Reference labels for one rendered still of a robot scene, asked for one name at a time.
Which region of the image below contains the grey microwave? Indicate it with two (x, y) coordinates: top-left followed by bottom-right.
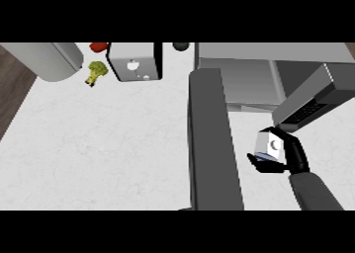
(193, 42), (355, 133)

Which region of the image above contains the pale grey rounded appliance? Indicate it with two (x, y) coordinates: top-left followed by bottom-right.
(0, 42), (85, 83)

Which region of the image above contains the red vegetable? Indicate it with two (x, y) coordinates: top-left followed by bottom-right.
(88, 42), (110, 53)

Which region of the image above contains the dark grey microwave door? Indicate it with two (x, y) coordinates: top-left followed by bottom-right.
(178, 68), (246, 211)

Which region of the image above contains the green yellow broccoli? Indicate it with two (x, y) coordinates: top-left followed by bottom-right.
(83, 60), (110, 88)

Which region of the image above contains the white and black toaster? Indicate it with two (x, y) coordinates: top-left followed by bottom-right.
(105, 42), (164, 83)

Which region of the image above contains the white milk carton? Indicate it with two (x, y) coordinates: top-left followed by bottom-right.
(253, 129), (286, 162)

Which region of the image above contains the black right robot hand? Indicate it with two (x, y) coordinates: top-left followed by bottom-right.
(246, 126), (312, 175)

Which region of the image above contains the dark green vegetable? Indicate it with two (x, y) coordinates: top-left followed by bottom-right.
(172, 42), (191, 52)

